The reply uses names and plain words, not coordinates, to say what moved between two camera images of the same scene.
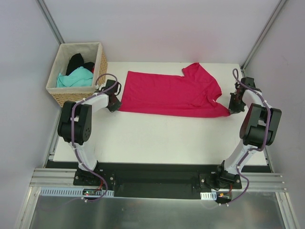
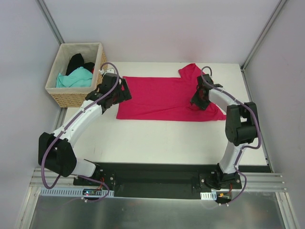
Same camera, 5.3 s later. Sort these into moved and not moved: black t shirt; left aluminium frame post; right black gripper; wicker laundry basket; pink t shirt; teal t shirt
Moved: pink t shirt; right black gripper
Not moved: black t shirt; teal t shirt; wicker laundry basket; left aluminium frame post
